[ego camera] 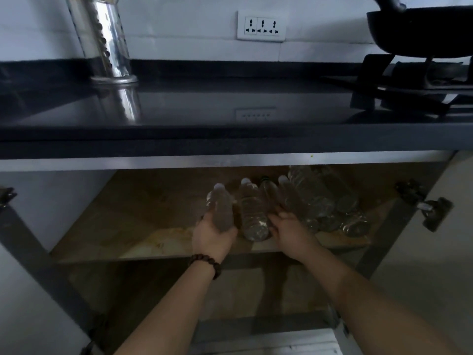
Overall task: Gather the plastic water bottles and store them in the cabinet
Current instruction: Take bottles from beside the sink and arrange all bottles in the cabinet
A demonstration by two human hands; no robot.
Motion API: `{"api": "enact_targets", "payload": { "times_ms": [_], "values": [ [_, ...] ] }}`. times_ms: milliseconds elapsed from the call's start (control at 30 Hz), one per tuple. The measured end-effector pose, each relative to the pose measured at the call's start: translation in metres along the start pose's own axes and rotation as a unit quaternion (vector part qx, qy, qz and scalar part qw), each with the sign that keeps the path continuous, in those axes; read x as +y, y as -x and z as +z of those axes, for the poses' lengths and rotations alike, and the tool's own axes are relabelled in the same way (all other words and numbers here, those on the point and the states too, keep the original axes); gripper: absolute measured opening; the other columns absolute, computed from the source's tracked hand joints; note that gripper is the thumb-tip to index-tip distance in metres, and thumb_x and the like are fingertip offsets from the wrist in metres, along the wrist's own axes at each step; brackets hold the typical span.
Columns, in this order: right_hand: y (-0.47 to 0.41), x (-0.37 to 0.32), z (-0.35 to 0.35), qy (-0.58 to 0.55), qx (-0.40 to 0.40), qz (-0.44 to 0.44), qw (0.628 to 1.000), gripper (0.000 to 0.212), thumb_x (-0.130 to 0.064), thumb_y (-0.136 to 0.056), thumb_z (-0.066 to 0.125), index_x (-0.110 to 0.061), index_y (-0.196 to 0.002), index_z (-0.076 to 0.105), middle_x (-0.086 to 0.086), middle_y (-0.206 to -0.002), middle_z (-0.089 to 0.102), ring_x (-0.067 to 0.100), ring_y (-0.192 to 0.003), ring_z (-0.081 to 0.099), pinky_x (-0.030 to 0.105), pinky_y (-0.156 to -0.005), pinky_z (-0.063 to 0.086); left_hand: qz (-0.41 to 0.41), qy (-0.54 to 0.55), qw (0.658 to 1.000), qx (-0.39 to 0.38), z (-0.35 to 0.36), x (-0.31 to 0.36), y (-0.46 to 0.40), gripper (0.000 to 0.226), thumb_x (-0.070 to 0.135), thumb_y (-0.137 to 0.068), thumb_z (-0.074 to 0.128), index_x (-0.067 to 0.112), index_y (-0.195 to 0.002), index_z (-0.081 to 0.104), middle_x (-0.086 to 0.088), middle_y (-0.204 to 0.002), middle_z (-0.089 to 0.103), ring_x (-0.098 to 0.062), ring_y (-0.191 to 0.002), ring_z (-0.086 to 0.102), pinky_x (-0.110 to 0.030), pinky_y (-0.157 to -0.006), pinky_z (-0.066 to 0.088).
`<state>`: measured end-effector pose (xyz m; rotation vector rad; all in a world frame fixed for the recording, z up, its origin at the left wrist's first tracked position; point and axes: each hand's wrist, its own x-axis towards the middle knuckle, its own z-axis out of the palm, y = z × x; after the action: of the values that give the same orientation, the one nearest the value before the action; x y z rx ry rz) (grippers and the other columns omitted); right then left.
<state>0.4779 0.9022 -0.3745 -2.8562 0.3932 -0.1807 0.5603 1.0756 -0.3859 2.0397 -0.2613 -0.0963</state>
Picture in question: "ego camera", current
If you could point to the white wall socket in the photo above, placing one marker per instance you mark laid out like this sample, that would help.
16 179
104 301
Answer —
261 25

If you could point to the person's right forearm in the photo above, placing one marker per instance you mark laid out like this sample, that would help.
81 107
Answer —
362 303

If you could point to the person's right hand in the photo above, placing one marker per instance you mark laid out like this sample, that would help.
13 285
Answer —
293 236

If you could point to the white ridged panel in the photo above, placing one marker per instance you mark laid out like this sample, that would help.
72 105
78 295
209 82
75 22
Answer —
266 343

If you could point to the black frying pan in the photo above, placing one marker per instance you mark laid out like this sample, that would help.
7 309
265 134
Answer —
425 29

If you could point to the white cabinet door grey edge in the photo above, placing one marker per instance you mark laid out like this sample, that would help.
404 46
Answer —
436 262
33 262

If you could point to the person's left thumb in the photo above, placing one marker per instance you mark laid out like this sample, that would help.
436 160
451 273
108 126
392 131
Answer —
231 234

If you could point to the person's right thumb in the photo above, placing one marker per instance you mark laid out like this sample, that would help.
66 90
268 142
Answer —
273 222

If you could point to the pile of clear bottles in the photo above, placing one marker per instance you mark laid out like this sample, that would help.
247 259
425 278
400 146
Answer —
306 199

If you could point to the clear plastic water bottle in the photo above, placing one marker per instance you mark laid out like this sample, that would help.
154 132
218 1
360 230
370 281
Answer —
220 207

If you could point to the person's left hand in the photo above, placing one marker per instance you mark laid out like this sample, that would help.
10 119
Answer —
210 243

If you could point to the person's left forearm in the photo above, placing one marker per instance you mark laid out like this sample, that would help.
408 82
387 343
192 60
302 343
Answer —
173 310

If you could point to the dark metal door hinge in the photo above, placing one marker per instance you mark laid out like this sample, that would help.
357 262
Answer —
425 205
6 196

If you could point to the black gas stove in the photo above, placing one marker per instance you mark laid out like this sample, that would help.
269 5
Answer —
410 84

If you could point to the perforated steel utensil holder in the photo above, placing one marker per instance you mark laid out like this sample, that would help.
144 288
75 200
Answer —
105 36

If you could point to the brown wooden cabinet shelf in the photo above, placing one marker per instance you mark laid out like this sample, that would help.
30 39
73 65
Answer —
147 218

